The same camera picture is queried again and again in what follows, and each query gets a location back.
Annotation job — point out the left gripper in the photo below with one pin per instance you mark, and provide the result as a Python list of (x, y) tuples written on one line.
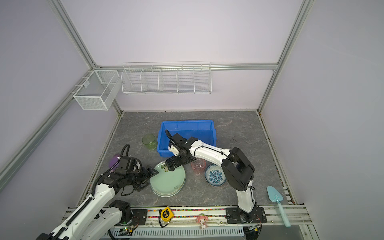
[(145, 176)]

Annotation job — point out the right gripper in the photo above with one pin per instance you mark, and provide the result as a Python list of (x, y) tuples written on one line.
[(174, 159)]

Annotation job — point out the green floral plate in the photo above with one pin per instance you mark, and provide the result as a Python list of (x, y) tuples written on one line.
[(167, 184)]

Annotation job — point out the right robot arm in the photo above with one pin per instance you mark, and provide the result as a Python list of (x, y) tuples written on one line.
[(237, 168)]

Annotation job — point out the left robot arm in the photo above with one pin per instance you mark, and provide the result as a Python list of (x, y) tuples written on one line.
[(100, 212)]

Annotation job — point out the blue plastic bin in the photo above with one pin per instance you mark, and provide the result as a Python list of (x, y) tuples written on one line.
[(203, 130)]

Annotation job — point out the pink glass cup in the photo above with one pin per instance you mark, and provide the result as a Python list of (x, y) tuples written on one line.
[(199, 166)]

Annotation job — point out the green glass cup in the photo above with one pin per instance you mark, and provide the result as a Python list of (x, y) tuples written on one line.
[(149, 141)]

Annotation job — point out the purple silicone spatula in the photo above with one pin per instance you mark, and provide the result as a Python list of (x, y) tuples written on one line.
[(113, 164)]

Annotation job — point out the yellow tape measure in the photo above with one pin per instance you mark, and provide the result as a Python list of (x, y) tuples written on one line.
[(165, 216)]

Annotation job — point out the blue patterned bowl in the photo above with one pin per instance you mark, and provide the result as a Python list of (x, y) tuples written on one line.
[(215, 176)]

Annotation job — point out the pink doll figurine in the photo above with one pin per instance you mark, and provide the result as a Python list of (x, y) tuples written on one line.
[(202, 220)]

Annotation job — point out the white mesh basket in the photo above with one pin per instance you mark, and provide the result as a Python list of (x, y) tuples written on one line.
[(99, 90)]

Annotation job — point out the teal plastic trowel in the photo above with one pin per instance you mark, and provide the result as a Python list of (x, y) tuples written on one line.
[(276, 197)]

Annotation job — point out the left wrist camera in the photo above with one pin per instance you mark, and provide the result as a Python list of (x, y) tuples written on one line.
[(127, 163)]

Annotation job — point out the white wire wall rack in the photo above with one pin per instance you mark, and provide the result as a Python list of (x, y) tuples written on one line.
[(167, 78)]

